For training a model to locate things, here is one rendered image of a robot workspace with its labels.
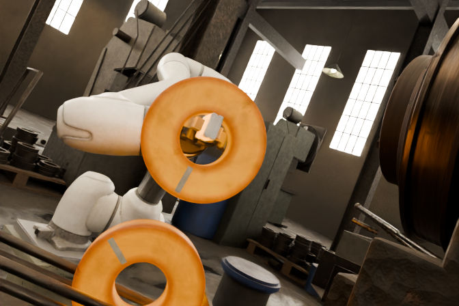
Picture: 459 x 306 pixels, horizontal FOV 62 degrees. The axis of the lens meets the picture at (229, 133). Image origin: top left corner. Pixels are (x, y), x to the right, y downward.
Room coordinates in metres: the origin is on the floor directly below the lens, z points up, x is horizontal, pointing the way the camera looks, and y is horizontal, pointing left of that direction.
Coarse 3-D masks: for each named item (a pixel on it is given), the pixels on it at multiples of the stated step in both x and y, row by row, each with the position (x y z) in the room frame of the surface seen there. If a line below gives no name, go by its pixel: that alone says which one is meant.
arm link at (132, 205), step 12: (204, 72) 1.26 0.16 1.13; (216, 72) 1.29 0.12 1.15; (144, 180) 1.44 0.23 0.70; (132, 192) 1.47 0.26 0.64; (144, 192) 1.44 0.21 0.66; (156, 192) 1.43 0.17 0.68; (120, 204) 1.46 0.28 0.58; (132, 204) 1.44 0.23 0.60; (144, 204) 1.44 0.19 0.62; (156, 204) 1.48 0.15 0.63; (120, 216) 1.44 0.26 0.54; (132, 216) 1.44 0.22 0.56; (144, 216) 1.44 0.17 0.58; (156, 216) 1.48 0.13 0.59; (108, 228) 1.44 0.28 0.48
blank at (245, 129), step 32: (160, 96) 0.44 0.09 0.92; (192, 96) 0.45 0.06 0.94; (224, 96) 0.46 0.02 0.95; (160, 128) 0.44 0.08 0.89; (256, 128) 0.46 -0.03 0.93; (160, 160) 0.44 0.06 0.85; (224, 160) 0.46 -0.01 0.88; (256, 160) 0.47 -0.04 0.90; (192, 192) 0.45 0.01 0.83; (224, 192) 0.46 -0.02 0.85
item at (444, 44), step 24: (456, 24) 0.59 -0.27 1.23; (456, 48) 0.57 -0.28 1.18; (432, 72) 0.57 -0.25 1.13; (456, 72) 0.56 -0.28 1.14; (432, 96) 0.57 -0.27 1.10; (456, 96) 0.55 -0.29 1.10; (432, 120) 0.57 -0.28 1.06; (456, 120) 0.54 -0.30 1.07; (408, 144) 0.58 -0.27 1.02; (432, 144) 0.57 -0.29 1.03; (408, 168) 0.60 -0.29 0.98; (432, 168) 0.58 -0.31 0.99; (408, 192) 0.62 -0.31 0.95; (432, 192) 0.59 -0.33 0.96; (408, 216) 0.66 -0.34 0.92; (432, 216) 0.62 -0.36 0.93; (432, 240) 0.68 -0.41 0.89
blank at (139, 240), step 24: (96, 240) 0.45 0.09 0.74; (120, 240) 0.45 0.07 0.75; (144, 240) 0.45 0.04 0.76; (168, 240) 0.46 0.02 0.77; (96, 264) 0.44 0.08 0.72; (120, 264) 0.45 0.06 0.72; (168, 264) 0.46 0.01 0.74; (192, 264) 0.46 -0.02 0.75; (96, 288) 0.45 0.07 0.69; (168, 288) 0.46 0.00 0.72; (192, 288) 0.47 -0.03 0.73
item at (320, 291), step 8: (328, 256) 1.44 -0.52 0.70; (336, 256) 1.43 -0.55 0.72; (320, 264) 1.44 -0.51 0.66; (328, 264) 1.44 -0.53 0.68; (336, 264) 1.43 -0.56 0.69; (344, 264) 1.43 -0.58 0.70; (352, 264) 1.42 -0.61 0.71; (320, 272) 1.44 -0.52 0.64; (328, 272) 1.43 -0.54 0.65; (336, 272) 1.18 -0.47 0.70; (344, 272) 1.18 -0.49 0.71; (352, 272) 1.18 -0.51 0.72; (312, 280) 1.44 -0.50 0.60; (320, 280) 1.44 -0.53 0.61; (328, 280) 1.43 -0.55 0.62; (320, 288) 1.41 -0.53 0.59; (328, 288) 1.18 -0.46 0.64; (320, 296) 1.21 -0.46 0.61
